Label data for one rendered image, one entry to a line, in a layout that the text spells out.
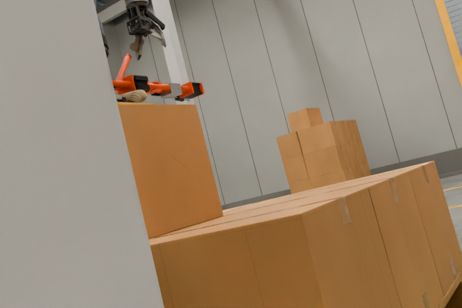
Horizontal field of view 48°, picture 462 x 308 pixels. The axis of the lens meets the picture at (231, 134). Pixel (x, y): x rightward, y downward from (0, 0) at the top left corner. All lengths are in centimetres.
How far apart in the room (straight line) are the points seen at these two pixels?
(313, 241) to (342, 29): 1041
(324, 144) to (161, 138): 691
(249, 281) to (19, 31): 93
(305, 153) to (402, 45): 344
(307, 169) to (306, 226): 762
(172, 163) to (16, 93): 147
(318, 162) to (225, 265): 746
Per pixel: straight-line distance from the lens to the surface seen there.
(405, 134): 1082
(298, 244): 101
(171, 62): 502
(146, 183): 155
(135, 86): 188
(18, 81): 19
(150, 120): 163
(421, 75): 1076
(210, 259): 112
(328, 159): 845
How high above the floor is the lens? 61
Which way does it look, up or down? 6 degrees up
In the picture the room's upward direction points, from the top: 14 degrees counter-clockwise
